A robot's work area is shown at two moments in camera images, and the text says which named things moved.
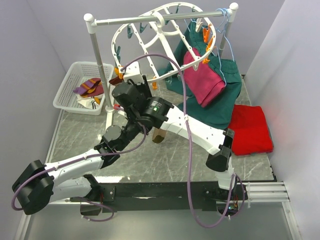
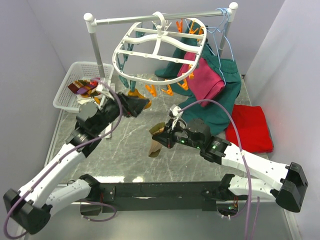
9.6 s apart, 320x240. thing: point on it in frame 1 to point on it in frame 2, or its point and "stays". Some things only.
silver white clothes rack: x=89 y=20 stays
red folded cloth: x=252 y=133 stays
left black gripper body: x=132 y=129 to x=110 y=111
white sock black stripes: x=91 y=103 stays
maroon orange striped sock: x=117 y=79 to x=75 y=86
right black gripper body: x=143 y=88 to x=176 y=134
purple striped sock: x=91 y=87 stays
